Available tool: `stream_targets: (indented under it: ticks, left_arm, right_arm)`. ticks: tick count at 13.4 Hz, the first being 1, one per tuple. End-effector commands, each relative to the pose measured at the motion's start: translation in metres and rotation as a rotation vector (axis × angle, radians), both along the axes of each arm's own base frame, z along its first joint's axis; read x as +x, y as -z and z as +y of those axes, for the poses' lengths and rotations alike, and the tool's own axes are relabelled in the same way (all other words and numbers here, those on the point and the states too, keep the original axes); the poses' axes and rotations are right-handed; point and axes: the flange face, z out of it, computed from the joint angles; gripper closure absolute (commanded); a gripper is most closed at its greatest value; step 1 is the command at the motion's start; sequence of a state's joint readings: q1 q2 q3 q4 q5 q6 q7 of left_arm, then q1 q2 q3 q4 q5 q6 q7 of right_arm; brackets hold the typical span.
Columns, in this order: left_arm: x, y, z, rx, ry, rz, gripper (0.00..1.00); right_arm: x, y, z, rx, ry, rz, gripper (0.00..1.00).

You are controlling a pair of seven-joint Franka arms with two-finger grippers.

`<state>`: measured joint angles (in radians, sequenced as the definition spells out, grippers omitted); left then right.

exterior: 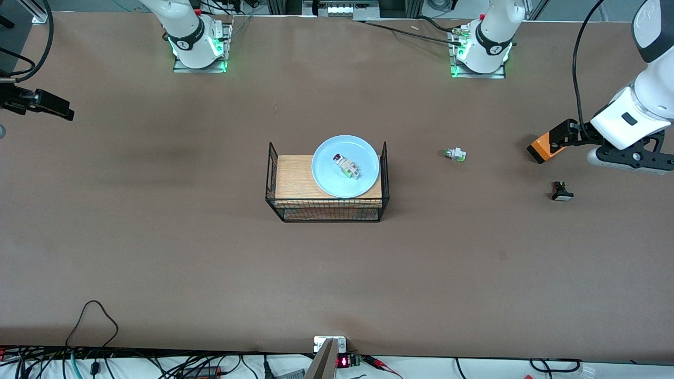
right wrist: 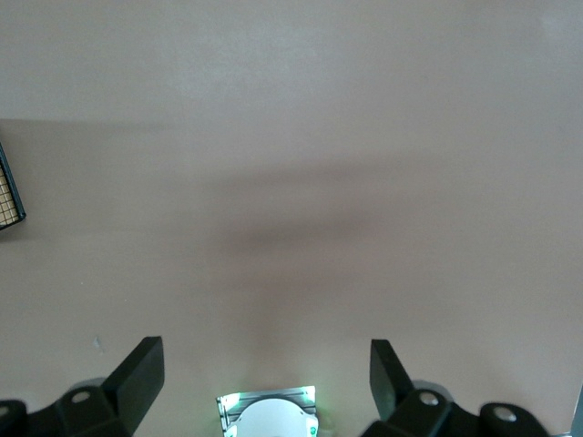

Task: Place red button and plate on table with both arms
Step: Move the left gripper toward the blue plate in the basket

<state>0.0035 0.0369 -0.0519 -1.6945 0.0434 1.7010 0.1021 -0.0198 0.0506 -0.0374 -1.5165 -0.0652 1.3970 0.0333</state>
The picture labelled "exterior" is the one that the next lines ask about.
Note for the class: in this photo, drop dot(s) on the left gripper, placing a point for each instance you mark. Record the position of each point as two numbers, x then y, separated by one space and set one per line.
578 131

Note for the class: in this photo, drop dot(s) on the red push button switch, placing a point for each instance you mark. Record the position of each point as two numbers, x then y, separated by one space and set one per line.
347 167

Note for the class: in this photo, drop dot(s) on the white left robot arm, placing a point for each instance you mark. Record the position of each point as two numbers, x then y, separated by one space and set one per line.
492 31

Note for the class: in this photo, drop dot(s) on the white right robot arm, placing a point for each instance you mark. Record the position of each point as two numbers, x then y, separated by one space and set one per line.
189 31

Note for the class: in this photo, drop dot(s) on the black button white square cap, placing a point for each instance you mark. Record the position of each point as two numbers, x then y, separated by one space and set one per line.
562 196

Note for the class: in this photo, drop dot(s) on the light blue round plate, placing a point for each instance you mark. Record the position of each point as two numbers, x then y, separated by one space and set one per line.
326 168

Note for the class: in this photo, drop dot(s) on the grey equipment rack white lights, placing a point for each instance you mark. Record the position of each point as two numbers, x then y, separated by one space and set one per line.
342 8

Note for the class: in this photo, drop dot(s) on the red clip test leads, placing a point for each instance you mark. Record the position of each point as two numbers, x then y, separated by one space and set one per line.
382 364

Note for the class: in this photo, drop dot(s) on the black power adapter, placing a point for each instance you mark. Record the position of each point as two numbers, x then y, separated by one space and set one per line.
202 371

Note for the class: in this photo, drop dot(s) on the red digit display module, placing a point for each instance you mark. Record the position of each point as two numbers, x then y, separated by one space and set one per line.
345 361

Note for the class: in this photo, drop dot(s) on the small silver box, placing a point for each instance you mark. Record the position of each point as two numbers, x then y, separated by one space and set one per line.
322 343

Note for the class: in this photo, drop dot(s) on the grey metal bar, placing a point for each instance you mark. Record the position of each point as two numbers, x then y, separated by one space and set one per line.
322 366

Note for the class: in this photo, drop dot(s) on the grey plastic box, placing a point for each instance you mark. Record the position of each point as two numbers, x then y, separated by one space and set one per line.
289 375

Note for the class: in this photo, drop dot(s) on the orange button enclosure box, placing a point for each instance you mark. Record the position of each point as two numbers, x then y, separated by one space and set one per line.
542 150

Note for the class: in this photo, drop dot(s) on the aluminium frame profile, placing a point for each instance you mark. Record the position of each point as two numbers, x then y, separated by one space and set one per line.
41 16
537 9

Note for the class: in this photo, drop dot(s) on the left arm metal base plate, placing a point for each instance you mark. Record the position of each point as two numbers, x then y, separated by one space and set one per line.
476 75

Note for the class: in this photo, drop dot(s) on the green push button switch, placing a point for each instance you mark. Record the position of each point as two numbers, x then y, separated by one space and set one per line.
456 155

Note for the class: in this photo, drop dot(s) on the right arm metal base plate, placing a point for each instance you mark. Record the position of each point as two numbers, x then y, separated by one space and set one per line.
227 39

